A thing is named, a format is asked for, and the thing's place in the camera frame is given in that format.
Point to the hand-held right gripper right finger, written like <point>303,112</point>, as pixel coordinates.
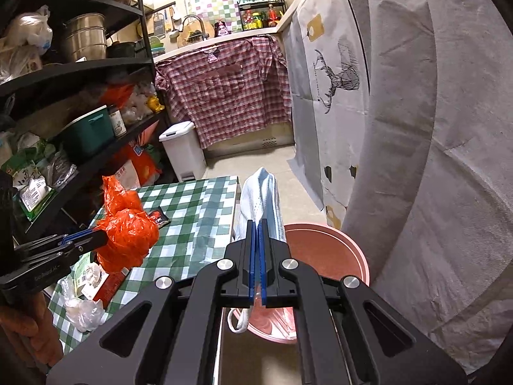
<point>263,264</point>

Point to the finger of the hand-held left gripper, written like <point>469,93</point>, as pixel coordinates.
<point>80,244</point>
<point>48,240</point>

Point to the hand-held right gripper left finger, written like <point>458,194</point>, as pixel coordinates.
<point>251,264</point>

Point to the red plastic bag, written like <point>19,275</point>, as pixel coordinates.
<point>124,232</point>

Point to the red cardboard box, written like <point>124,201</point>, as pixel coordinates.
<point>112,288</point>

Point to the clear plastic bag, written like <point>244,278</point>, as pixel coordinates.
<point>82,311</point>

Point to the white face mask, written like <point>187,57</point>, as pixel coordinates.
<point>260,196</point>

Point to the pink plastic bin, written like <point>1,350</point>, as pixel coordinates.
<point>336,252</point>

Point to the black red snack packet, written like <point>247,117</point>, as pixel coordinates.
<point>160,218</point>

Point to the person's left hand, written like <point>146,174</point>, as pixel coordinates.
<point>28,325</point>

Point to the green food packet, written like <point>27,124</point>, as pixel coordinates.
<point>34,196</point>

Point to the green checkered tablecloth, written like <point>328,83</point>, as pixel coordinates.
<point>188,224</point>

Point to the orange rice bag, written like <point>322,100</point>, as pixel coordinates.
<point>138,168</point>

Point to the green storage box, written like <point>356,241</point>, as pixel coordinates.
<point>90,132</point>

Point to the beige cabinet base panel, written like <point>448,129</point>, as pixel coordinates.
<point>256,142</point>

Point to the tin can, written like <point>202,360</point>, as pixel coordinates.
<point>117,122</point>

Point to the white pedal bin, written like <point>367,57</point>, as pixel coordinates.
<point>182,152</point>

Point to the white garlic bag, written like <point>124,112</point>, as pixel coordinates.
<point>136,104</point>

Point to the orange plastic bag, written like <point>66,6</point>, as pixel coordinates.
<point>116,94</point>

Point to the yellow figurine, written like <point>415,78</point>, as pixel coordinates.
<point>155,103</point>

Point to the deer print cloth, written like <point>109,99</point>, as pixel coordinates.
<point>332,108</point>

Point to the black shelf rack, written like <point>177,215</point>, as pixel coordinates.
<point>80,68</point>

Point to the red plaid shirt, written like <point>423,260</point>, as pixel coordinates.
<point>224,84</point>

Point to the black cooking pot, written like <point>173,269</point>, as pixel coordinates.
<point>120,49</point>

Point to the steel pot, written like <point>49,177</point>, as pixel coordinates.
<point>84,36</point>

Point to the white plastic bag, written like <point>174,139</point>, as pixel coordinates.
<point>32,30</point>

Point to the grey curtain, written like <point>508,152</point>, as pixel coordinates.
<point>441,148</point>

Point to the metal grater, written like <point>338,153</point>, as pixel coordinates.
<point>159,24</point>

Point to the black spice rack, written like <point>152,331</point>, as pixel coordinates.
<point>260,20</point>

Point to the white countertop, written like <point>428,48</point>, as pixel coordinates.
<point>286,18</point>

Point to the steel faucet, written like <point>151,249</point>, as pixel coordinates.
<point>192,17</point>

